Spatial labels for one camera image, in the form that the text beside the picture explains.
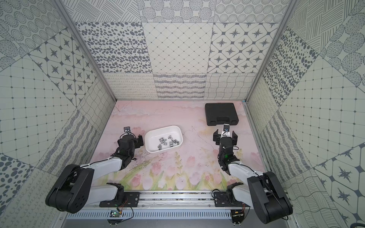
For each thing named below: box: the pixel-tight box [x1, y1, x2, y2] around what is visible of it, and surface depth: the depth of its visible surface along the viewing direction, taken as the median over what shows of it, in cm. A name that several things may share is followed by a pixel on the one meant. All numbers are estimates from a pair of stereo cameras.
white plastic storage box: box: [144, 125, 184, 153], surface depth 98 cm
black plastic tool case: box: [204, 102, 240, 126], surface depth 107 cm
